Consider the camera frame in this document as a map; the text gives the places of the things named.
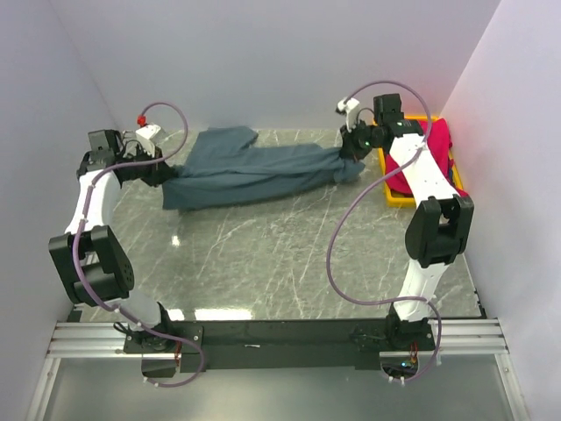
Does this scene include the aluminium rail frame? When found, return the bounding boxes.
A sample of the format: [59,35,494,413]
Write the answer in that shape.
[24,129,534,421]

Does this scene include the yellow plastic bin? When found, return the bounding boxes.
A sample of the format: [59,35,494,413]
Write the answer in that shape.
[383,117,466,208]

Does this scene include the blue-grey t-shirt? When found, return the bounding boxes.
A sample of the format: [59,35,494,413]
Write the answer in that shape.
[162,126,366,211]

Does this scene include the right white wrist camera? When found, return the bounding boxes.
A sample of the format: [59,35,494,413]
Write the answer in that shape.
[336,97,360,132]

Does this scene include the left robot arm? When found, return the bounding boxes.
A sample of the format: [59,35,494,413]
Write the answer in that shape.
[48,124,175,353]

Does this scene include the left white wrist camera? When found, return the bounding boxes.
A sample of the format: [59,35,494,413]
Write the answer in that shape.
[134,114,167,157]

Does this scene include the red t-shirt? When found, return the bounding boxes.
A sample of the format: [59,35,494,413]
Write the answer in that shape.
[385,118,467,203]

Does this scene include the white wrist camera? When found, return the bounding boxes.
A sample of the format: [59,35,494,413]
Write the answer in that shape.
[336,97,360,132]
[134,114,167,157]

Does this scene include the black base beam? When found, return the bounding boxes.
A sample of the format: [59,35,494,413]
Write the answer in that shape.
[124,317,437,377]

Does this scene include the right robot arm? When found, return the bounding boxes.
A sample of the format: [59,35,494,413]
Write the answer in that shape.
[336,94,474,350]

